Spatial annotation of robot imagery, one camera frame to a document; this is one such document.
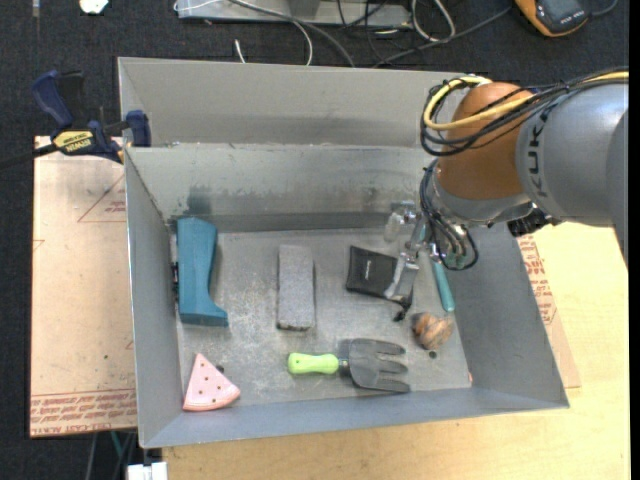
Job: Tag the brown cardboard board, red print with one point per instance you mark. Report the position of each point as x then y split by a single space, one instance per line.
80 288

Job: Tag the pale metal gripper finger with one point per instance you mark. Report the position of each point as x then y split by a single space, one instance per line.
395 225
407 280

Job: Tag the grey metal bin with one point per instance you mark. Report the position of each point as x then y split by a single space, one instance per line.
280 188

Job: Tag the blue toy boot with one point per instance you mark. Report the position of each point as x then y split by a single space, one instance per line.
196 273

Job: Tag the pink wedge with dots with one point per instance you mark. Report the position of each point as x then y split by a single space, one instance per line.
206 390

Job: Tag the black cylinder on white bracket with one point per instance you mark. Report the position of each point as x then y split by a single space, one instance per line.
525 224

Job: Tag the black fabric pouch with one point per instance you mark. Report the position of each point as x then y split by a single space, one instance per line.
370 273

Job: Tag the grey stone block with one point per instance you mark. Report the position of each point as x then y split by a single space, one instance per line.
296 288

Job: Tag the brown snail shell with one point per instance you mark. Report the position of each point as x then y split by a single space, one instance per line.
431 330

